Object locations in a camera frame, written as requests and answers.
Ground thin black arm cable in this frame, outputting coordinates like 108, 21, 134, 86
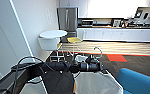
10, 55, 59, 84

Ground framed picture on wall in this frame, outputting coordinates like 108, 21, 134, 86
134, 7, 150, 20

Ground white frame on counter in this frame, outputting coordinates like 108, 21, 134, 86
112, 19, 123, 28

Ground white upper kitchen cabinets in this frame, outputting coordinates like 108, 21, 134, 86
59, 0, 89, 9

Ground dark microwave oven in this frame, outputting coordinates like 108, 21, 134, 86
81, 19, 94, 28

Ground blue upholstered chair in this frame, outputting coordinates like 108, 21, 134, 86
116, 67, 150, 94

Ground white hanger of shirt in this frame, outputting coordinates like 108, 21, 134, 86
92, 46, 104, 61

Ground yellow seat chair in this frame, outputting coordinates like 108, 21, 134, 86
66, 36, 84, 56

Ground steel refrigerator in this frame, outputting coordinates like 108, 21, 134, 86
56, 7, 79, 33

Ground white wardrobe door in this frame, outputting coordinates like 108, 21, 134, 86
0, 0, 35, 88

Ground white kitchen counter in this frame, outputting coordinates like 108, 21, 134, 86
76, 26, 150, 43

